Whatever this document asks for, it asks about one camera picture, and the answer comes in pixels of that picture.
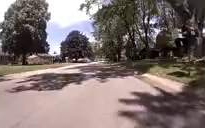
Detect pale concrete kerb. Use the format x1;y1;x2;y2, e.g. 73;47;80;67
135;72;187;93
3;62;89;81

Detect low brown-roofed house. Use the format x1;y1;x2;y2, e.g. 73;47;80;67
26;52;55;66

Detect grass verge with leaves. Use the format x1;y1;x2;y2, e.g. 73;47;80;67
122;58;205;88

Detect row of green trees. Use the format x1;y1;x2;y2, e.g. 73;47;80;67
79;0;205;63

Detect grey asphalt road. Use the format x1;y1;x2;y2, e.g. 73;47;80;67
0;61;205;128

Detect dark round tree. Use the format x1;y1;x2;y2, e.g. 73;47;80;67
59;30;93;62

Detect pale parked vehicles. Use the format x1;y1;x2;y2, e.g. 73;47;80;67
70;56;92;64

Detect tall broad green tree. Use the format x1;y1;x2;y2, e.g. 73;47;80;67
0;0;52;66

